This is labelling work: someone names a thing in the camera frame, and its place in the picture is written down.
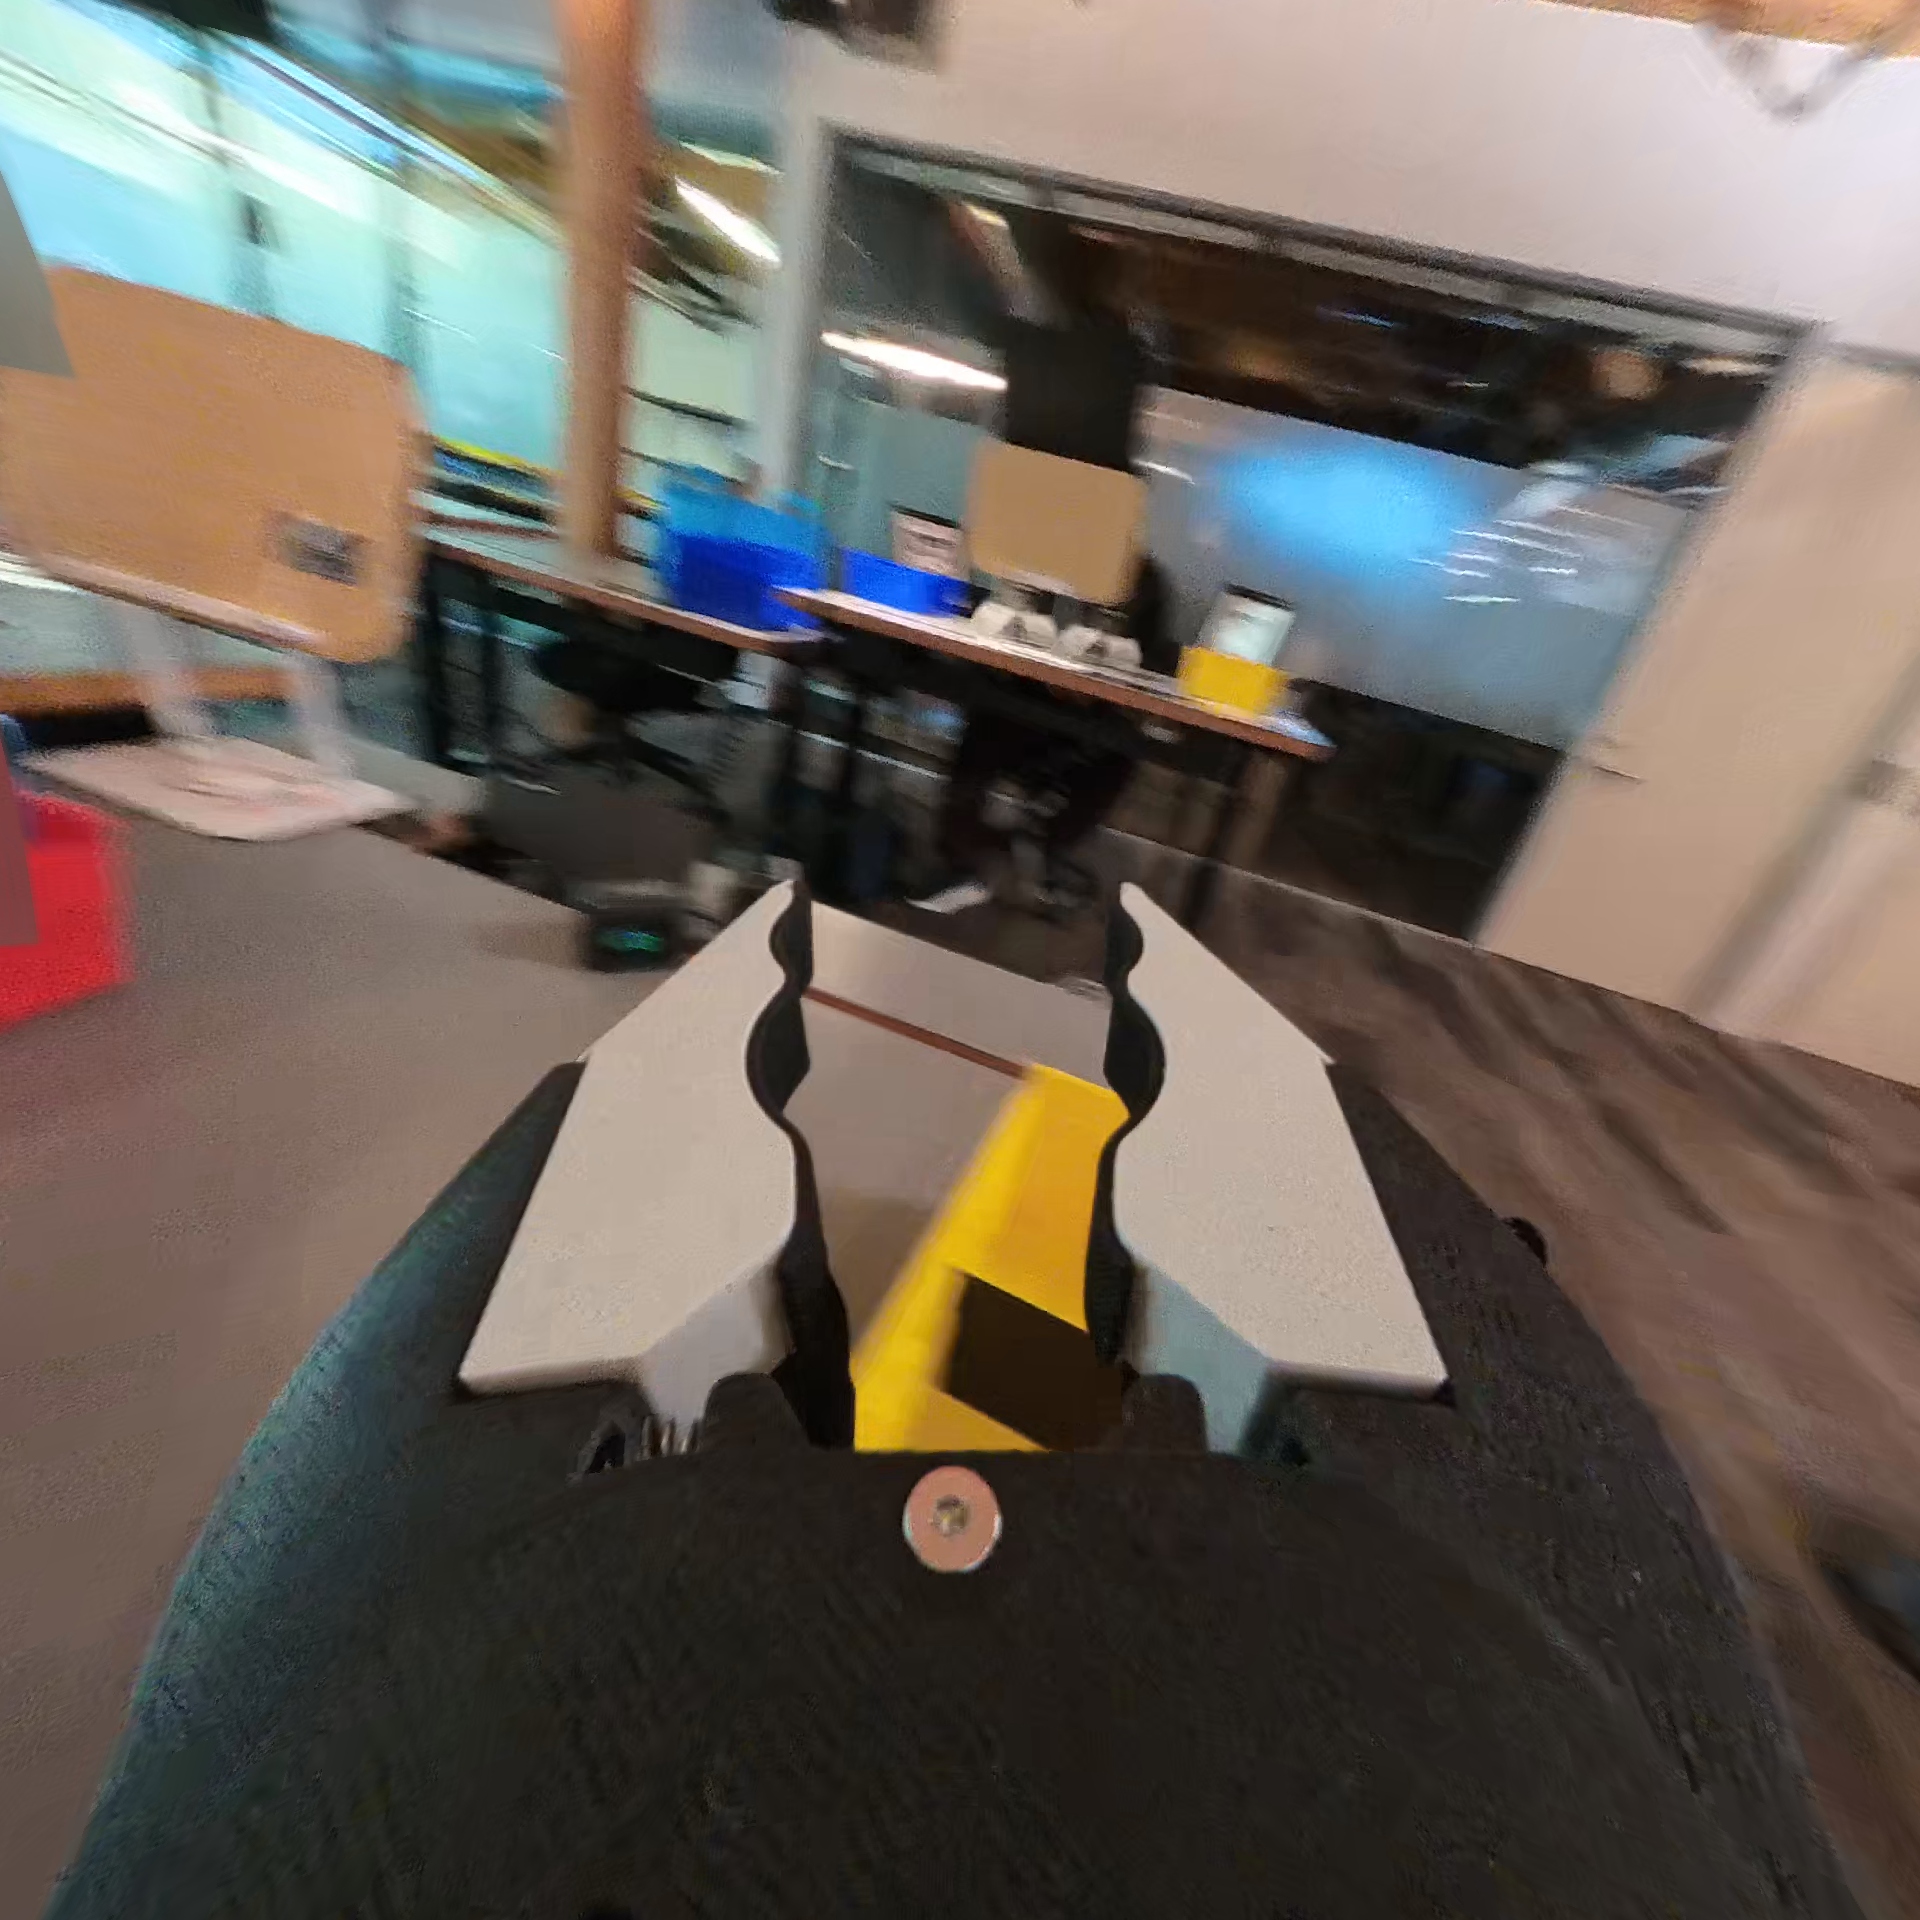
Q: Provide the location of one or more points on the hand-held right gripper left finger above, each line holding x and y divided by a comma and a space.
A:
645, 1184

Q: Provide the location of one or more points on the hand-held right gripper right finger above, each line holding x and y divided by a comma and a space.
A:
1260, 1201

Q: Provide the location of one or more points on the yellow plastic bin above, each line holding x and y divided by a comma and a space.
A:
915, 1319

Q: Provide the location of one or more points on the small yellow container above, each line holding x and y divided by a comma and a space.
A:
1230, 682

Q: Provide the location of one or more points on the wooden table with black legs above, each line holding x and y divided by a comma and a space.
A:
599, 588
1080, 682

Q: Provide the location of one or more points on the small white device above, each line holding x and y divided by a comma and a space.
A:
1101, 645
1011, 620

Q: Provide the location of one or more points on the white stand base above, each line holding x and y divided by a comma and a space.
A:
225, 786

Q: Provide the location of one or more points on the white cylindrical container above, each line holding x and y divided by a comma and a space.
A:
1259, 617

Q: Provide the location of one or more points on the large blue plastic bin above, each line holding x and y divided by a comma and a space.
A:
734, 556

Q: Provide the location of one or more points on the red plastic bin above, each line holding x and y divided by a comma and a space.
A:
60, 914

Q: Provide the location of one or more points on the small blue plastic bin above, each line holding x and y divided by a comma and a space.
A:
901, 581

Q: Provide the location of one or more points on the small framed sign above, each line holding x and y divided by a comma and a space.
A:
926, 543

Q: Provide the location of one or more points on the white door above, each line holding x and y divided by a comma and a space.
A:
1724, 674

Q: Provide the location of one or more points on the tan wooden board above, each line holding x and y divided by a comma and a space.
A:
181, 451

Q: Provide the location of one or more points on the wooden post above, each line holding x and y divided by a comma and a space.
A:
604, 269

